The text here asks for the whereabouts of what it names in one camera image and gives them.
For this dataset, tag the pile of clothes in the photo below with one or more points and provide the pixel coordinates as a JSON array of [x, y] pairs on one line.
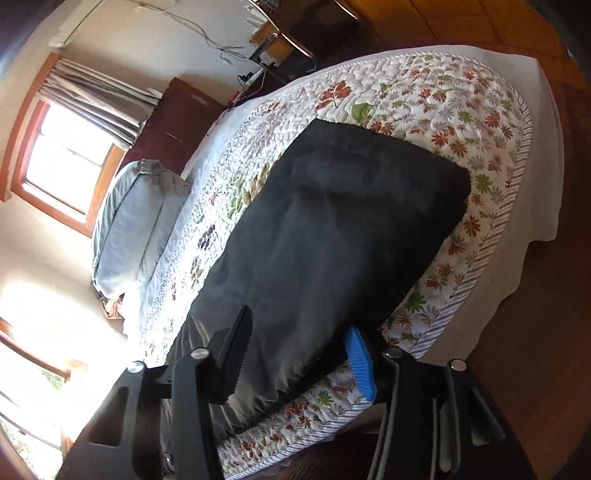
[[111, 308]]

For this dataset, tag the black power strip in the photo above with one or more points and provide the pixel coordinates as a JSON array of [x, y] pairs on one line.
[[247, 78]]

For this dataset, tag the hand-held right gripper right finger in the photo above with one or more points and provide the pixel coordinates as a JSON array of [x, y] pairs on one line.
[[360, 364]]

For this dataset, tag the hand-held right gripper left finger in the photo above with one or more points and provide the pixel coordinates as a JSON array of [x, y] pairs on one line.
[[235, 350]]

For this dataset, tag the metal frame chair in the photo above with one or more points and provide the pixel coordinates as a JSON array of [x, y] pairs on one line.
[[323, 37]]

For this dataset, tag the floral quilt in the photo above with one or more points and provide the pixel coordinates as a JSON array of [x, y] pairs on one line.
[[415, 106]]

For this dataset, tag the light blue pillow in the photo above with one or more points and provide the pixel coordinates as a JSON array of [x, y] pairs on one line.
[[120, 221]]

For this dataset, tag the white bed skirt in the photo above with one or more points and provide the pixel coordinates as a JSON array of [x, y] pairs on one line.
[[549, 138]]

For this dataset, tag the dark wooden headboard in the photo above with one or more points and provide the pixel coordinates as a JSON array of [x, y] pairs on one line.
[[184, 120]]

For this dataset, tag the light blue bed sheet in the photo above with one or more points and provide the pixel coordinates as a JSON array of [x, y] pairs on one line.
[[207, 152]]

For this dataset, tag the black jacket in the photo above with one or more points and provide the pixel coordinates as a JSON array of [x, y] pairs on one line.
[[323, 230]]

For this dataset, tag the white pillow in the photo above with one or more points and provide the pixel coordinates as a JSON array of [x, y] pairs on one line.
[[164, 217]]

